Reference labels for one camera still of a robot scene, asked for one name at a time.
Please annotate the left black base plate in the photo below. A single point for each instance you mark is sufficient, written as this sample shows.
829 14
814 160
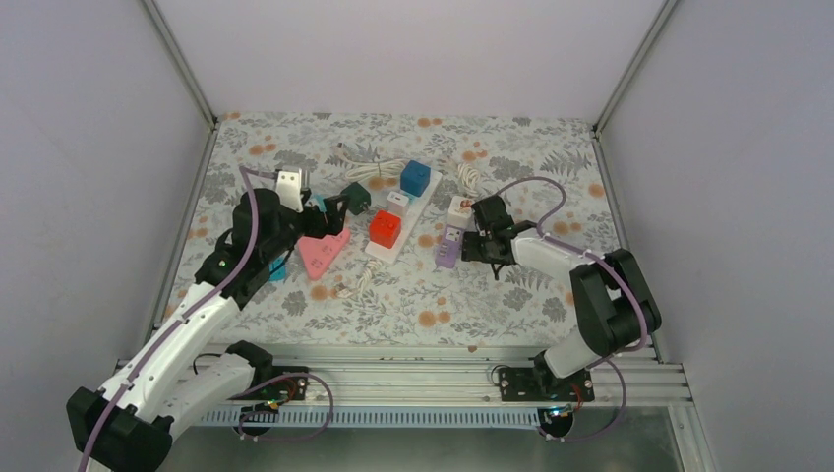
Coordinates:
285 384

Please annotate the floral patterned table mat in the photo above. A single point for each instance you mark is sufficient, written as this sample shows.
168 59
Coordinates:
544 167

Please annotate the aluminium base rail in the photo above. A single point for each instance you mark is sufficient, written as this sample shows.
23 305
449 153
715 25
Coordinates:
469 380

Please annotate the dark green cube adapter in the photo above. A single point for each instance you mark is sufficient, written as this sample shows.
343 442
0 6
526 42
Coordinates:
359 198

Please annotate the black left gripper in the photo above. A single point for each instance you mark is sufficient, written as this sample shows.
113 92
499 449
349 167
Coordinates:
334 222

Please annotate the white cube adapter with cord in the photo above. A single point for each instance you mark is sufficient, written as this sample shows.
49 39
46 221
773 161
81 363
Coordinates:
459 212

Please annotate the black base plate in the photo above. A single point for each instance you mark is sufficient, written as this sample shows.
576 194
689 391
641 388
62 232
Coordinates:
544 385
285 384

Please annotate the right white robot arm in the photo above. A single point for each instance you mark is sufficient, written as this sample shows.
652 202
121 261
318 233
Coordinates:
614 308

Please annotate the pink triangular power strip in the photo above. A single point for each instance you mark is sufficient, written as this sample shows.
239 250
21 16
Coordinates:
317 255

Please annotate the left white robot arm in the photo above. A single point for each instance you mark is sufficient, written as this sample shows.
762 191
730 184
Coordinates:
131 422

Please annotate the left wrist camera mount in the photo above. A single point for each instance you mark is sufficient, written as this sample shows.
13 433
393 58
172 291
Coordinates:
292 187

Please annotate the cyan small socket adapter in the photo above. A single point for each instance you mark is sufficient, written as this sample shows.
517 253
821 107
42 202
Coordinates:
277 270

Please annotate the red cube socket adapter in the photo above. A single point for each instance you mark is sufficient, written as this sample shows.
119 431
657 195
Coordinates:
385 229

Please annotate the purple power strip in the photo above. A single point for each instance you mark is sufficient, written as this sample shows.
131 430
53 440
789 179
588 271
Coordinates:
449 248

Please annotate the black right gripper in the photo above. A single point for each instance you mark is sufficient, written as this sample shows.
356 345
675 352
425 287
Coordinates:
471 250

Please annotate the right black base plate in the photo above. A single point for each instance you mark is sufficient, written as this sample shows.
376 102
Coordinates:
544 385

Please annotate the blue cube socket adapter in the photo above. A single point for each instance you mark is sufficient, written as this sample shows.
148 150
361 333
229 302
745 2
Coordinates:
415 178

